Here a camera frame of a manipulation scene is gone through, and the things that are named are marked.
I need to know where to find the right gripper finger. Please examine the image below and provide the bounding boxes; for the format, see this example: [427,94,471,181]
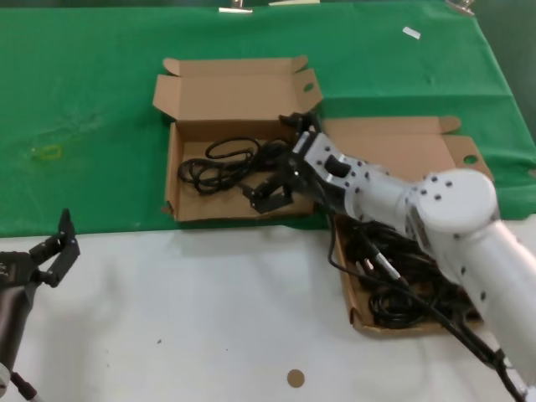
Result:
[278,111,323,140]
[241,167,296,217]

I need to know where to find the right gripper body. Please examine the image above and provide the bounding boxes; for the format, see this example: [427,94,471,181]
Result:
[274,144,320,200]

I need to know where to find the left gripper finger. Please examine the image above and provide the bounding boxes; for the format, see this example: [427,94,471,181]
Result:
[28,208,75,265]
[38,232,81,290]

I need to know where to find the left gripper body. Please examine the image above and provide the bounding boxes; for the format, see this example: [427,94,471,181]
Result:
[0,250,42,291]

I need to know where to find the black power cable with plug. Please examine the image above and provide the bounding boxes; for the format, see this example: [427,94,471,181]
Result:
[355,250,445,296]
[178,137,294,198]

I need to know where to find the cardboard box with torn edge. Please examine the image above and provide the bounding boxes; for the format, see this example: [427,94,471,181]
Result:
[151,55,323,223]

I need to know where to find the green table cloth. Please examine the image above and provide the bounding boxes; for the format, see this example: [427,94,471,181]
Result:
[0,0,536,238]

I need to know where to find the open cardboard box of cables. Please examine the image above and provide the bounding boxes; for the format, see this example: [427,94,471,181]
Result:
[320,116,495,336]

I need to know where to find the yellow tape ring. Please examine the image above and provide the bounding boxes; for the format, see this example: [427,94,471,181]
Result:
[35,144,64,162]

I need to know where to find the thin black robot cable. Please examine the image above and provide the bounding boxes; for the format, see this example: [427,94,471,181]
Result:
[327,213,529,402]

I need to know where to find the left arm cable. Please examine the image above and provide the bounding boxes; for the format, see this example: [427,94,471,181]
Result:
[10,371,41,402]

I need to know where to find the coiled black power cable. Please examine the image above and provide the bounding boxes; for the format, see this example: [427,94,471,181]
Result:
[368,288,447,330]

